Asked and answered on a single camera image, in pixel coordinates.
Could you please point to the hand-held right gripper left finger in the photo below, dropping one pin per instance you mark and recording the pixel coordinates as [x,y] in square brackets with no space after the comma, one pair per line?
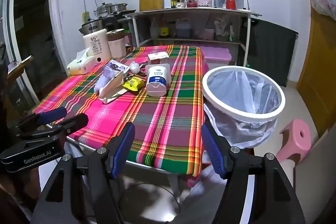
[123,150]

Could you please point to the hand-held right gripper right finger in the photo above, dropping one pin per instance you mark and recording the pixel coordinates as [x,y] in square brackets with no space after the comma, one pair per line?
[212,153]

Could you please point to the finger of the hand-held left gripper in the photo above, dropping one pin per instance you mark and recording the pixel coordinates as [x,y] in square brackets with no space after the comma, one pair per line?
[73,123]
[53,113]

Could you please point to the white foam net sleeve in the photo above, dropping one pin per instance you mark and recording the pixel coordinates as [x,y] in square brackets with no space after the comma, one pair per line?
[101,83]

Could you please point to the white printed cardboard box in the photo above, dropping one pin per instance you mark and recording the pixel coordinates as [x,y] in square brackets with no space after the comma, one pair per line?
[115,83]

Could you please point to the yellow snack packet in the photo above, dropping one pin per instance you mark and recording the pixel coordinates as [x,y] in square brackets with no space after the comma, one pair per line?
[134,83]

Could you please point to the white round trash bin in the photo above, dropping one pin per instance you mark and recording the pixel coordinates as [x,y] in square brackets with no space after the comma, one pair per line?
[273,111]

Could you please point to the white blue-label milk container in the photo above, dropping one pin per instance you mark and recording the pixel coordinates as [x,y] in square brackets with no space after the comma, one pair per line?
[157,79]

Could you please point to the white ball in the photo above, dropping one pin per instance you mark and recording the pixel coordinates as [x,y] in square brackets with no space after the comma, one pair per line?
[135,67]

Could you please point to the small red white box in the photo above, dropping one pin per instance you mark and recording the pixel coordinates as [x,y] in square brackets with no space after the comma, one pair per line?
[157,58]

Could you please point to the pink green plaid tablecloth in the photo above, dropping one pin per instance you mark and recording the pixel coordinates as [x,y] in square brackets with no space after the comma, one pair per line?
[162,124]

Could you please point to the white tissue pack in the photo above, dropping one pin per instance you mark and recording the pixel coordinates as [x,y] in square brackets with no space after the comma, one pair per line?
[81,65]

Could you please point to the pink plastic stool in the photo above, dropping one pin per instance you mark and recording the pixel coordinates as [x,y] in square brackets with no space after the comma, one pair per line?
[295,140]

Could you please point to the stainless steel electric kettle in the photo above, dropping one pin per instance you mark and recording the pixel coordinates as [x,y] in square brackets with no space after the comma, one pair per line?
[92,26]

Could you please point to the pink lidded storage box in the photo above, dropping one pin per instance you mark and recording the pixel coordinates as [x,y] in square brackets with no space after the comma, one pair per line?
[216,54]

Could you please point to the yellowish power strip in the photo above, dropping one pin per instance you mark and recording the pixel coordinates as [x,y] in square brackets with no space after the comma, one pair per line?
[85,16]

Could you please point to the white cabinet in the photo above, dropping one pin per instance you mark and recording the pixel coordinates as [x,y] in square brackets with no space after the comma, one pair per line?
[317,182]

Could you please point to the steel cooking pot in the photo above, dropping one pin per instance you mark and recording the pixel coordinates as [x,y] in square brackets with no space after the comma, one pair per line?
[103,10]
[119,7]

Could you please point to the pink bowl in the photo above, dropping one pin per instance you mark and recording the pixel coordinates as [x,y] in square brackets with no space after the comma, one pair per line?
[209,33]

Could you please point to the black gas stove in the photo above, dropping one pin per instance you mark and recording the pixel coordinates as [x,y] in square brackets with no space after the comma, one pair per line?
[126,14]

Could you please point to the white plastic bottle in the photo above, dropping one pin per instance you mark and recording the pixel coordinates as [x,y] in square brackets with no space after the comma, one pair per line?
[154,29]

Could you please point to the crumpled plastic bag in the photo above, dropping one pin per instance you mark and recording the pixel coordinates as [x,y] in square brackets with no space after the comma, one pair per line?
[221,28]

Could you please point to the yellow-label oil bottle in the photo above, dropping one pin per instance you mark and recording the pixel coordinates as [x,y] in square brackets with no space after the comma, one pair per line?
[164,32]

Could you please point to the dark liquid jug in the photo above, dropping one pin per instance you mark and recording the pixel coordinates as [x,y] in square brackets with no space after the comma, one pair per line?
[183,29]

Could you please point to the yellow wooden door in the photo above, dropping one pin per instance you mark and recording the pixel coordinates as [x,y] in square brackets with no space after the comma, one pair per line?
[319,69]

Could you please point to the white kitchen shelf unit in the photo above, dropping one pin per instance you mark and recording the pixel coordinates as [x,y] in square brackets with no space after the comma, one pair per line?
[189,12]

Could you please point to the pink small basket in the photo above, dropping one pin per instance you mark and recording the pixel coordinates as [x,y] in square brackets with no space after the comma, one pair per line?
[204,2]

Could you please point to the clear plastic container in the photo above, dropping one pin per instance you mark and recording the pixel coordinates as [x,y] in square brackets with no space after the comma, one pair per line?
[240,1]

